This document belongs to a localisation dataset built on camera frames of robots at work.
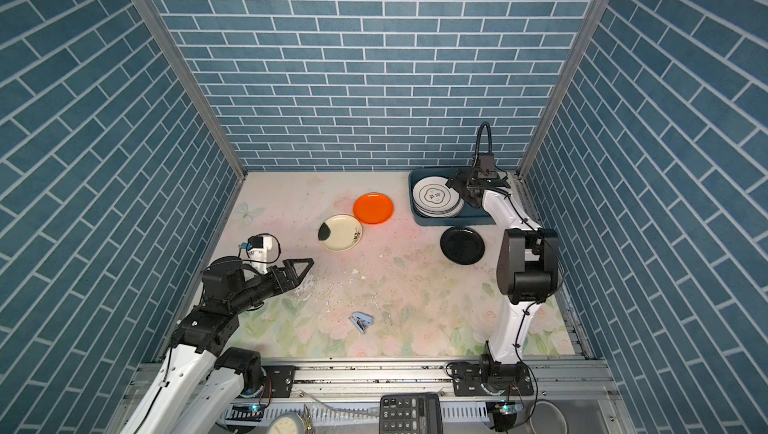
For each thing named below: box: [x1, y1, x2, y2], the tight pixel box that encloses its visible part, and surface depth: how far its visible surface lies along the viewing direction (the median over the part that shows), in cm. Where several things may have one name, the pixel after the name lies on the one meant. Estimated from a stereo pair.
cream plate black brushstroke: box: [317, 214, 363, 252], surface depth 104 cm
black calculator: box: [379, 393, 443, 434], surface depth 69 cm
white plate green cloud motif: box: [413, 176, 460, 210], surface depth 111 cm
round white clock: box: [267, 412, 305, 434], surface depth 66 cm
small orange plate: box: [353, 192, 394, 225], surface depth 111 cm
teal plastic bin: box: [408, 167, 496, 227], surface depth 107 cm
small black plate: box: [440, 226, 486, 265], surface depth 101 cm
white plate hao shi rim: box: [412, 198, 465, 218], surface depth 107 cm
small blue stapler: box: [349, 312, 374, 335], surface depth 84 cm
